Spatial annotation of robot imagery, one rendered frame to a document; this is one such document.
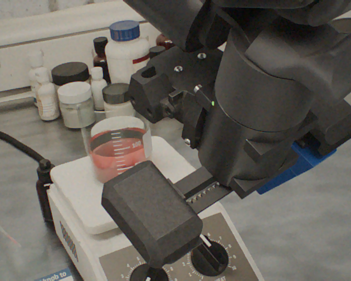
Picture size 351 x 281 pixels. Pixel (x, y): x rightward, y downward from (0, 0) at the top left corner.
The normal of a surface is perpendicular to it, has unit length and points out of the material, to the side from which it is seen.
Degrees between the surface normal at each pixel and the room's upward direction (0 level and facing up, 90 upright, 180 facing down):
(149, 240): 57
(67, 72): 0
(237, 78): 97
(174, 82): 13
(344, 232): 0
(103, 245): 30
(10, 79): 90
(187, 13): 70
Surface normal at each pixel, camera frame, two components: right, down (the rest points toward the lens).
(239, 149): -0.41, 0.72
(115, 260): 0.13, -0.56
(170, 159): -0.10, -0.87
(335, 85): 0.58, 0.03
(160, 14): -0.68, 0.48
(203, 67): -0.12, -0.74
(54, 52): 0.24, 0.44
